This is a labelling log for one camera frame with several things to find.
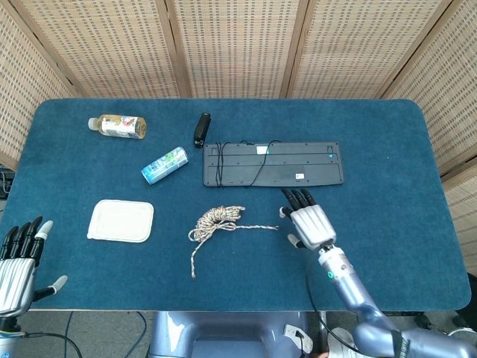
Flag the grey cables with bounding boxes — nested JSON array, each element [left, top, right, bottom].
[[214, 139, 282, 187]]

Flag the plastic tea bottle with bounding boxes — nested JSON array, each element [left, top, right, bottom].
[[88, 114, 147, 141]]

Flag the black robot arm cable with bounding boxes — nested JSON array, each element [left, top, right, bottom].
[[306, 250, 373, 357]]

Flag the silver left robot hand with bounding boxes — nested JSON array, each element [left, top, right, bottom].
[[0, 215, 69, 318]]

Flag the white food container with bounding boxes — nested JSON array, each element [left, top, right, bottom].
[[86, 199, 155, 244]]

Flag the braided beige rope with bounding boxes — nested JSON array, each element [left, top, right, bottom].
[[188, 204, 279, 279]]

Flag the black stapler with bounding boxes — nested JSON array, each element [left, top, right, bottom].
[[192, 113, 212, 149]]

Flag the black floor cable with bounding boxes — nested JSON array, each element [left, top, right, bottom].
[[20, 330, 83, 358]]

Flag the woven folding screen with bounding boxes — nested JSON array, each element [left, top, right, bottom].
[[0, 0, 477, 284]]

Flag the white power strip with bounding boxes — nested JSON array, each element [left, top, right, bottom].
[[285, 323, 316, 354]]

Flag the blue floor cable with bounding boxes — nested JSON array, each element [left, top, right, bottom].
[[63, 311, 148, 358]]

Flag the blue green drink can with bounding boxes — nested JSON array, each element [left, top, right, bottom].
[[140, 146, 189, 186]]

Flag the black computer keyboard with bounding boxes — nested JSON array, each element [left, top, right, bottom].
[[202, 140, 346, 187]]

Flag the blue table mat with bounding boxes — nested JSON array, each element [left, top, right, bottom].
[[0, 98, 473, 313]]

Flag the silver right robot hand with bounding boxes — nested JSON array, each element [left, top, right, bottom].
[[278, 188, 338, 250]]

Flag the blue-grey robot torso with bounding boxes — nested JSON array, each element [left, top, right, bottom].
[[148, 311, 329, 358]]

